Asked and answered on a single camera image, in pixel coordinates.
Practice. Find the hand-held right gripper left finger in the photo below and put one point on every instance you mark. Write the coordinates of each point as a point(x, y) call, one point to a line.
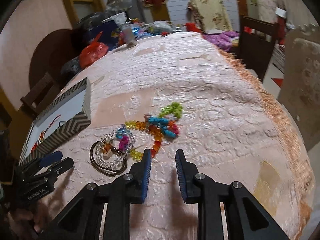
point(146, 175)

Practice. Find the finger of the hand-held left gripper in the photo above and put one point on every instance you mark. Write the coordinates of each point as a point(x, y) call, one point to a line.
point(51, 158)
point(61, 166)

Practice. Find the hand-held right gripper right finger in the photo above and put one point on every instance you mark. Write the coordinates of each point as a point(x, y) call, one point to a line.
point(181, 175)

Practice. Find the red tassel ornament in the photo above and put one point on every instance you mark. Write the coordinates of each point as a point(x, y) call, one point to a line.
point(41, 138)

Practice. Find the chevron striped box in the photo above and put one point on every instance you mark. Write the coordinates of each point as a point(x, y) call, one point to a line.
point(70, 127)

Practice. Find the person's left hand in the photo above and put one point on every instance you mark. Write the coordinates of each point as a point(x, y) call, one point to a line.
point(22, 220)

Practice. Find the dark wooden chair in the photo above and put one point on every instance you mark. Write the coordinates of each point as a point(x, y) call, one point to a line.
point(255, 45)
point(40, 92)

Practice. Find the small black plastic bag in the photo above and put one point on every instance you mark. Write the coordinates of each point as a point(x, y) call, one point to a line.
point(71, 65)

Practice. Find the round dark wooden board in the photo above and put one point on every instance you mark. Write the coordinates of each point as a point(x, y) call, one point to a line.
point(50, 52)

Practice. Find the red plastic bag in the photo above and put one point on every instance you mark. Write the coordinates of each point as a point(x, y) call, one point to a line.
point(92, 52)

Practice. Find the blue gift bag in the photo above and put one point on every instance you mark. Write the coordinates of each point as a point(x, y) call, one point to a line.
point(110, 32)

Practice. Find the large black plastic bag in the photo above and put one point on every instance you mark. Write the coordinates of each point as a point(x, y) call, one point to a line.
point(87, 22)

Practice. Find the clear plastic bottle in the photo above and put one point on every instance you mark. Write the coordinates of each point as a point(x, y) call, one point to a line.
point(128, 35)

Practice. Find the purple cloth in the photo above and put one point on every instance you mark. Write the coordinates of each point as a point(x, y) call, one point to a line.
point(222, 38)

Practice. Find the small red pouch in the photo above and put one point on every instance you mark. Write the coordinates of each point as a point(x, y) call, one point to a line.
point(193, 27)

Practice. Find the pile of plastic packets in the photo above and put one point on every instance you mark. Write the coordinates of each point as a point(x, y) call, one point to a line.
point(160, 26)

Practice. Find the white paper bag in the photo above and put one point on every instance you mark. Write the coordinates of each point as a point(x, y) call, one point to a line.
point(117, 17)

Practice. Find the cream floral upholstered chair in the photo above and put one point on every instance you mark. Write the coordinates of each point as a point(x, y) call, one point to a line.
point(305, 80)

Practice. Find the cream floral cloth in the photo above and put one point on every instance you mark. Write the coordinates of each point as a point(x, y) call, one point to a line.
point(210, 15)

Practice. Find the pale curtain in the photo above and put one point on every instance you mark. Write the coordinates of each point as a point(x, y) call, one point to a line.
point(297, 5)

